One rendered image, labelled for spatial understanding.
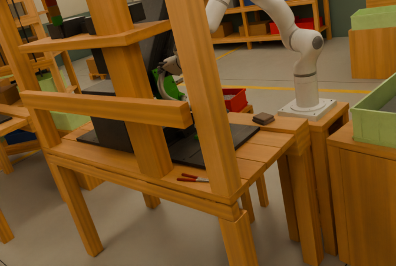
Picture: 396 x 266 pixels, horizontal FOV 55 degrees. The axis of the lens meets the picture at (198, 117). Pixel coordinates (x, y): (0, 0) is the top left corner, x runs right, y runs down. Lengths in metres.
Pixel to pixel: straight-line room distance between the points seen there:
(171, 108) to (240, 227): 0.56
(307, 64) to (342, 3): 5.38
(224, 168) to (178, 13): 0.58
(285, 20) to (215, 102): 0.74
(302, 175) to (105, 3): 1.27
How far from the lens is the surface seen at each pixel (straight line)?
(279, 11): 1.91
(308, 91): 2.08
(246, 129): 1.95
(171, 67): 1.82
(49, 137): 2.53
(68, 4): 12.09
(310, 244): 2.32
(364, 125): 1.90
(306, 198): 2.12
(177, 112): 1.35
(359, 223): 2.19
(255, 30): 7.69
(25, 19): 4.42
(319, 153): 2.08
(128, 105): 1.56
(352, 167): 2.00
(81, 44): 1.68
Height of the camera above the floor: 1.70
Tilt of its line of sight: 21 degrees down
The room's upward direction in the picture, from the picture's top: 13 degrees counter-clockwise
